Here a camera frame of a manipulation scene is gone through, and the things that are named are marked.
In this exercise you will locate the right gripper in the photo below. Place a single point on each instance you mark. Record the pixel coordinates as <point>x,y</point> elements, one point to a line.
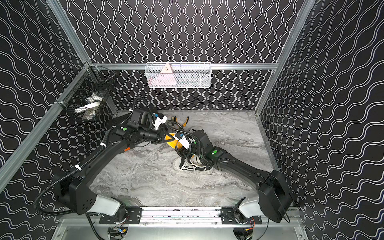
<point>191,136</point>

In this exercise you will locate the pink triangle card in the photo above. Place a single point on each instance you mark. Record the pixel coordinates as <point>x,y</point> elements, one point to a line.
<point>167,69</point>

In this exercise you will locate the black wire wall basket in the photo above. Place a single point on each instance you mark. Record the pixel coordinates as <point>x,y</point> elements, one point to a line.
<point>98,80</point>

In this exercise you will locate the white items in black basket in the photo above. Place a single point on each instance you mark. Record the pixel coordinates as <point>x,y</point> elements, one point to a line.
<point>88,111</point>

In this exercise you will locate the black canvas sneaker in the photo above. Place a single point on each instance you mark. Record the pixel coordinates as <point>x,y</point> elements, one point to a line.
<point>187,165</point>

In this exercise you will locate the black plastic tool case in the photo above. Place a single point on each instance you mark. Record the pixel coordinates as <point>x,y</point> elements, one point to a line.
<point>120,118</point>

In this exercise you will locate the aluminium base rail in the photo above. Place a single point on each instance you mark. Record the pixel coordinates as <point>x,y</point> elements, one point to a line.
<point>185,216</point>

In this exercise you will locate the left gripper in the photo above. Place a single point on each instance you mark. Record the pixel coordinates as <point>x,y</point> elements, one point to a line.
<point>162,135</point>

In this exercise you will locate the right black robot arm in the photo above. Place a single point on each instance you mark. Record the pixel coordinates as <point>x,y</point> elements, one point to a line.
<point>273,194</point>

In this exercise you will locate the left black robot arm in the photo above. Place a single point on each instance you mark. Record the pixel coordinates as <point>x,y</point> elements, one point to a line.
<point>143,123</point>

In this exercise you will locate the orange insole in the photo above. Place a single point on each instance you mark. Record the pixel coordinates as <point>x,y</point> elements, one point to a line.
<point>175,141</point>

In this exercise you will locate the white wire wall basket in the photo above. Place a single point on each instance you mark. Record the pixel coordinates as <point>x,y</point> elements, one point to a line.
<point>184,76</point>

